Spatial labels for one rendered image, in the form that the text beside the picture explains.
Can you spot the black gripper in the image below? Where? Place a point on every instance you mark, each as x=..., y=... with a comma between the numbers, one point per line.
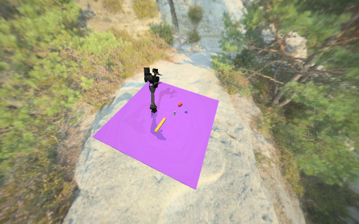
x=153, y=78

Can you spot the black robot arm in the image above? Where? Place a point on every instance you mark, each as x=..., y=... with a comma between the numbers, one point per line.
x=153, y=106

